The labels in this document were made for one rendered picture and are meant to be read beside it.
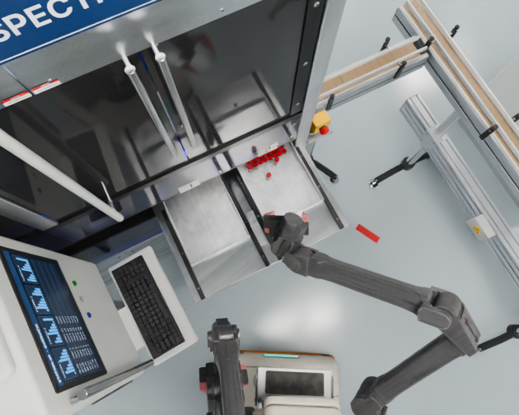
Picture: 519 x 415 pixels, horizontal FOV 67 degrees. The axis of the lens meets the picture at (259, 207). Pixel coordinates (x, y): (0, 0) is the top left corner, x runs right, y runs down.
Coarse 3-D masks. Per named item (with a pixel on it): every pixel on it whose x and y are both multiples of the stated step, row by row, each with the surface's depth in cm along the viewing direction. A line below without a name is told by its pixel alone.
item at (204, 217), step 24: (192, 192) 165; (216, 192) 165; (168, 216) 158; (192, 216) 162; (216, 216) 162; (240, 216) 159; (192, 240) 159; (216, 240) 159; (240, 240) 157; (192, 264) 155
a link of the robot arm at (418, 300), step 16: (304, 256) 107; (320, 256) 107; (304, 272) 107; (320, 272) 105; (336, 272) 103; (352, 272) 100; (368, 272) 100; (352, 288) 101; (368, 288) 98; (384, 288) 96; (400, 288) 94; (416, 288) 94; (432, 288) 96; (400, 304) 95; (416, 304) 92; (432, 304) 96; (432, 320) 88; (448, 320) 86
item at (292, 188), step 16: (288, 144) 170; (288, 160) 168; (256, 176) 166; (272, 176) 166; (288, 176) 166; (304, 176) 166; (256, 192) 165; (272, 192) 165; (288, 192) 165; (304, 192) 165; (272, 208) 163; (288, 208) 163; (304, 208) 160
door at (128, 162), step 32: (32, 96) 75; (64, 96) 79; (96, 96) 83; (128, 96) 88; (32, 128) 83; (64, 128) 88; (96, 128) 93; (128, 128) 99; (0, 160) 87; (64, 160) 98; (96, 160) 105; (128, 160) 113; (160, 160) 122; (0, 192) 98; (32, 192) 105; (64, 192) 113; (96, 192) 122
